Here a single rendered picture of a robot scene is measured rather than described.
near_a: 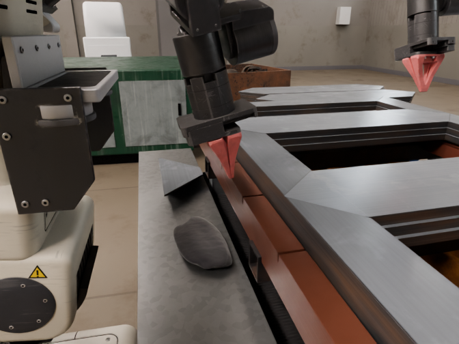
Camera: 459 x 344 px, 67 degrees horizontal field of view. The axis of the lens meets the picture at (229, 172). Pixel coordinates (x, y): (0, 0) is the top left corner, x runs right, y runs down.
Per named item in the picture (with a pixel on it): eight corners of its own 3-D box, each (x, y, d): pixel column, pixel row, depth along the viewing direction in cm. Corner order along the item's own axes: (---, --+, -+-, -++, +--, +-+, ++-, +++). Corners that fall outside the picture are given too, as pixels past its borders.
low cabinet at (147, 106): (-50, 177, 286) (-83, 74, 255) (27, 123, 454) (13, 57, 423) (195, 161, 320) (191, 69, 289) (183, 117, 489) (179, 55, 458)
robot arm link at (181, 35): (165, 29, 44) (175, 27, 39) (214, 17, 46) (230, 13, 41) (180, 83, 47) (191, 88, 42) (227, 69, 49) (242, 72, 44)
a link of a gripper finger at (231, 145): (195, 178, 53) (178, 121, 50) (239, 164, 54) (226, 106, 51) (203, 196, 47) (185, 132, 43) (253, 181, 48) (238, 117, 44)
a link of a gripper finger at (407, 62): (427, 91, 77) (427, 48, 75) (455, 88, 70) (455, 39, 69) (401, 93, 75) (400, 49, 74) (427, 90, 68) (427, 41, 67)
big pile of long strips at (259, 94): (374, 94, 189) (376, 83, 187) (429, 108, 153) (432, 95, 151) (233, 100, 172) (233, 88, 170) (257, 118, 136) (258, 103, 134)
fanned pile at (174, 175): (192, 156, 128) (191, 146, 126) (212, 203, 92) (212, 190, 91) (158, 159, 125) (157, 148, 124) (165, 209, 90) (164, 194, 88)
